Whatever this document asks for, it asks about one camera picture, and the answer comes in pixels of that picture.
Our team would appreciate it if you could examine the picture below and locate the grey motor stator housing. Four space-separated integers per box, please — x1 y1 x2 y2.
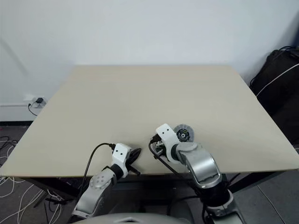
172 123 196 143

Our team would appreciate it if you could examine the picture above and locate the black table frame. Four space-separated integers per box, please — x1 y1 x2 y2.
16 172 290 203

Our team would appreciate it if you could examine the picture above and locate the white wall socket strip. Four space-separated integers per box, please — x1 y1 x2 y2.
23 94 48 109

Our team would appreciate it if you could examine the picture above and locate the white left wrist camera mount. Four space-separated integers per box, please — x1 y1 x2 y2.
111 143 131 178

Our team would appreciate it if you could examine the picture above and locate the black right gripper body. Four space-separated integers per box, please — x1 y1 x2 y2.
150 133 170 162

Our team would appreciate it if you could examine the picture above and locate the black floor cable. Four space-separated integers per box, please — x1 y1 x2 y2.
34 190 65 224

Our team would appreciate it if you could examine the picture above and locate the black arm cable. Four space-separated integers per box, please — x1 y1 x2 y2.
148 139 181 175
74 142 115 208

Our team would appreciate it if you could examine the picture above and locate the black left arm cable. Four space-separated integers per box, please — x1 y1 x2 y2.
74 142 115 208

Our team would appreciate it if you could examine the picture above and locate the white floor cable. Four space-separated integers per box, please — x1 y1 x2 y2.
0 135 65 224

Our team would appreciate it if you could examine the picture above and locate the grey robot torso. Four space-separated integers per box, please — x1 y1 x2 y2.
79 206 195 224

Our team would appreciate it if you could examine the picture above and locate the white cable on bag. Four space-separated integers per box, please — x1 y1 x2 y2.
255 62 299 97

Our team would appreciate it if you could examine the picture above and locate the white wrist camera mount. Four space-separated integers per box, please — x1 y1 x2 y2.
111 143 131 178
155 123 179 163

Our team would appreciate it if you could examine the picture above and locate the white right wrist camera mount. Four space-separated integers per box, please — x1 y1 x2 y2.
155 123 179 163

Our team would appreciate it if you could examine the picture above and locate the black bag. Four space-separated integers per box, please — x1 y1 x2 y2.
249 46 299 143

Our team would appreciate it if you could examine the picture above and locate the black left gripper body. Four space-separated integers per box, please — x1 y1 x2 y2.
126 163 142 176

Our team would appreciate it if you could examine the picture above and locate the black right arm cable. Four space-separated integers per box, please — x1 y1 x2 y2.
148 139 181 175

